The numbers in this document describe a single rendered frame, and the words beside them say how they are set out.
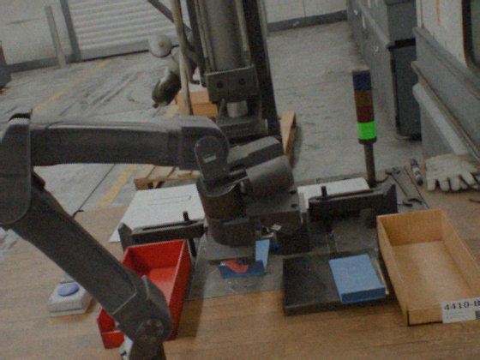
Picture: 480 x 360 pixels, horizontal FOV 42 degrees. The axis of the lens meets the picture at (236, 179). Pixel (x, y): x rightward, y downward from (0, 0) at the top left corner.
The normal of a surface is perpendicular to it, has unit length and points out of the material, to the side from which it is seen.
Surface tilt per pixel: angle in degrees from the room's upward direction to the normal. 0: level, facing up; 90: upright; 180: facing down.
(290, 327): 0
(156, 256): 90
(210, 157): 90
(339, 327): 0
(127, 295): 76
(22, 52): 90
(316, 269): 0
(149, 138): 85
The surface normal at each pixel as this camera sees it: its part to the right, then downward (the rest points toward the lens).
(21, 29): -0.11, 0.37
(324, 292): -0.17, -0.92
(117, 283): 0.20, 0.18
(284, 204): -0.17, -0.69
